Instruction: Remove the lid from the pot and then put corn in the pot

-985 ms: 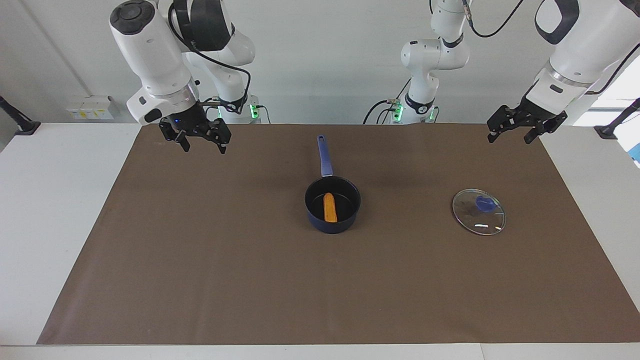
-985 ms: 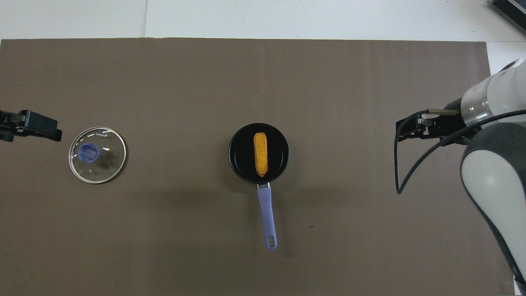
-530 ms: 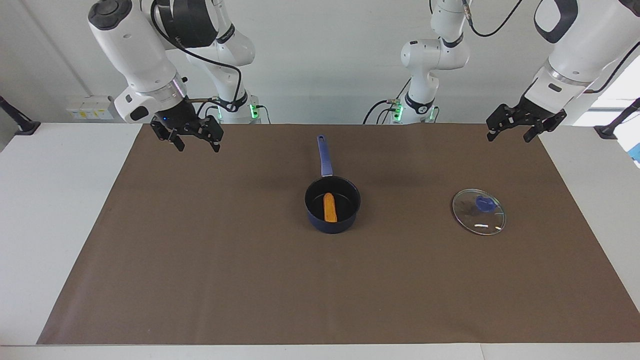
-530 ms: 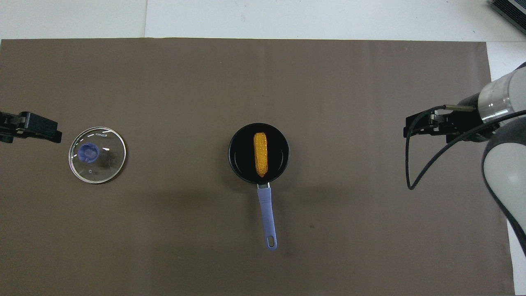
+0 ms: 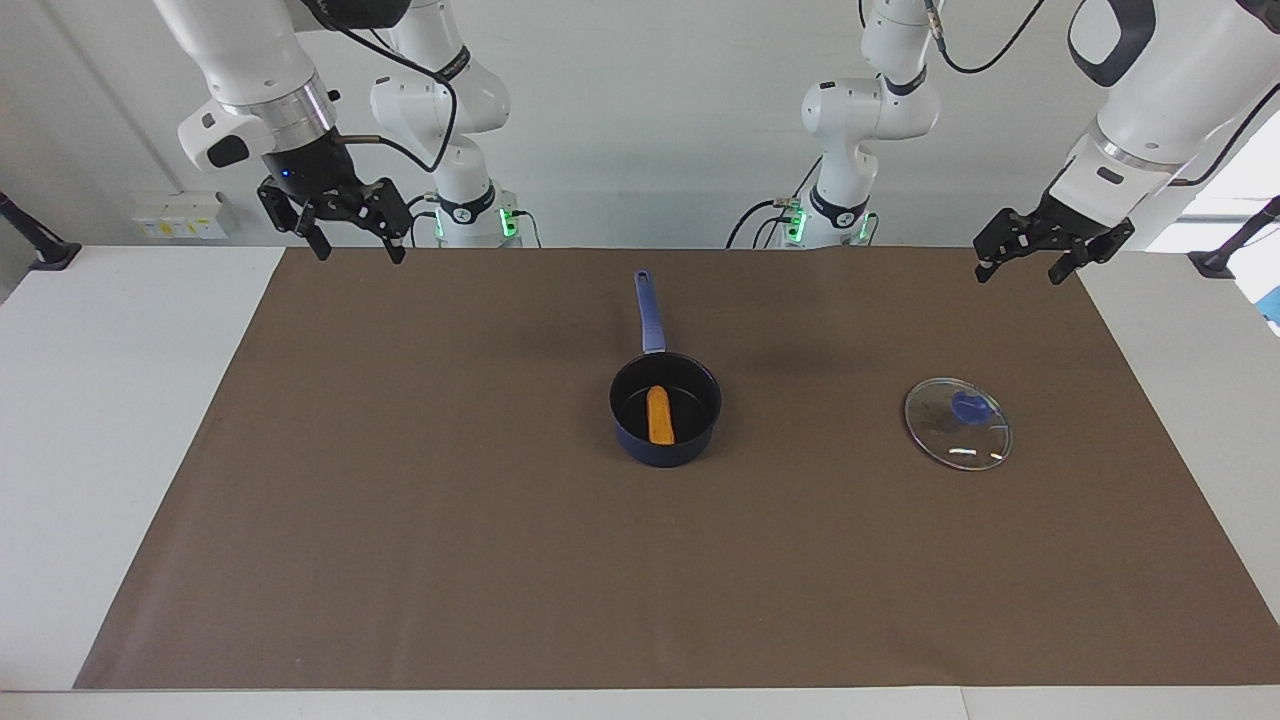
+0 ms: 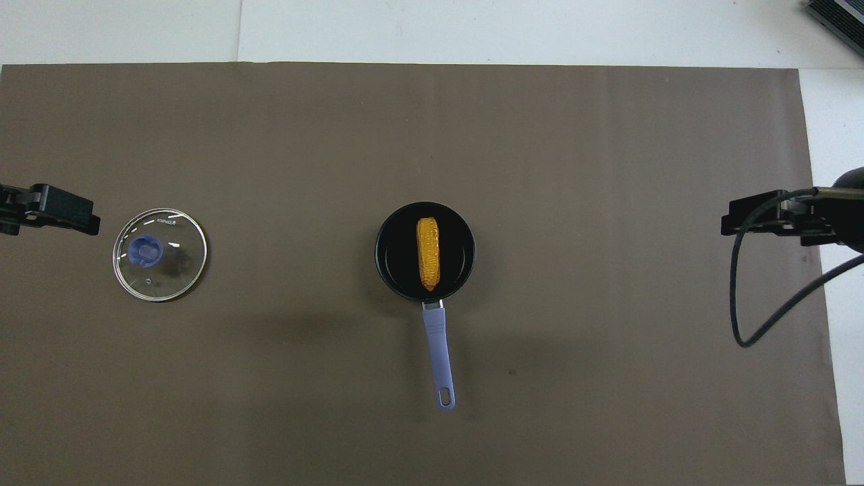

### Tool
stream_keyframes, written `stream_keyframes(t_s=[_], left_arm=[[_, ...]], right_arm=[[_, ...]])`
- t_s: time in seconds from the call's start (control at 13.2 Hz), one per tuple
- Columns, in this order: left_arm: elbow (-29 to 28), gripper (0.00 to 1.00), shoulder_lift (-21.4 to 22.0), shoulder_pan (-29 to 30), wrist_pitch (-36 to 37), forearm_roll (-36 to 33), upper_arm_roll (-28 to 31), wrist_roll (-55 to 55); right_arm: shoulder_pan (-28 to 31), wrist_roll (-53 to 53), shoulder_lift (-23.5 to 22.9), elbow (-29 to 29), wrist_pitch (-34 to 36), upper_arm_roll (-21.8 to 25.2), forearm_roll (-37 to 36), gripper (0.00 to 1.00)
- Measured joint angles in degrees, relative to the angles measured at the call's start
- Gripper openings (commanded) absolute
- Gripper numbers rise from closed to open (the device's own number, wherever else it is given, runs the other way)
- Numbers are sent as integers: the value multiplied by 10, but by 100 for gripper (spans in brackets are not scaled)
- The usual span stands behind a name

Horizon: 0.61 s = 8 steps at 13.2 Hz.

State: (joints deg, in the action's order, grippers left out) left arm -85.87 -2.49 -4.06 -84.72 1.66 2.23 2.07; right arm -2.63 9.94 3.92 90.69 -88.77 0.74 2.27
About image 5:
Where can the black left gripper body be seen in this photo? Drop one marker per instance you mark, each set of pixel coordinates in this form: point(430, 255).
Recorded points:
point(1068, 225)

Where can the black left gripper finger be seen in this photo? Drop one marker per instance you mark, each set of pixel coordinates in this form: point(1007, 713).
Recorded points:
point(1105, 243)
point(1005, 232)

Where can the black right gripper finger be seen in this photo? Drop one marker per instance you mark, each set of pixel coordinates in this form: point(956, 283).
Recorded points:
point(275, 200)
point(390, 210)

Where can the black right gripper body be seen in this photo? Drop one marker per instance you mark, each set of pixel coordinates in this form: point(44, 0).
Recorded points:
point(305, 165)

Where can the glass lid with blue knob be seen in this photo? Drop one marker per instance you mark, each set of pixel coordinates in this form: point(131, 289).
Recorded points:
point(960, 442)

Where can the yellow corn cob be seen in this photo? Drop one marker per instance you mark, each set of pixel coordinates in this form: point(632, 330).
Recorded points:
point(661, 418)

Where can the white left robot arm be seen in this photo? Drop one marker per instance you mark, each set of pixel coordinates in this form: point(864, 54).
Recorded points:
point(1170, 80)

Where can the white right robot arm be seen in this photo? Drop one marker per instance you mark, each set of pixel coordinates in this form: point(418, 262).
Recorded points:
point(250, 50)

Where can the black clamp stand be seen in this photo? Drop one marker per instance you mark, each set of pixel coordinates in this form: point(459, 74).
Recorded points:
point(50, 255)
point(1215, 262)

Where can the light blue object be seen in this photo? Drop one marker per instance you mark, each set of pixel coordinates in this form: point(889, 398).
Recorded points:
point(1273, 305)

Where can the dark blue saucepan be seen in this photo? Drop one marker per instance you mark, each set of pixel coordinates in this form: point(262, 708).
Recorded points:
point(635, 440)

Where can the brown table mat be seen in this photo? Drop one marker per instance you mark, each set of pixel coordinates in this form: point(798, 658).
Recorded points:
point(500, 580)

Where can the white wall socket strip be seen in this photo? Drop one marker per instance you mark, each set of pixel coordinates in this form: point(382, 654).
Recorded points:
point(180, 220)

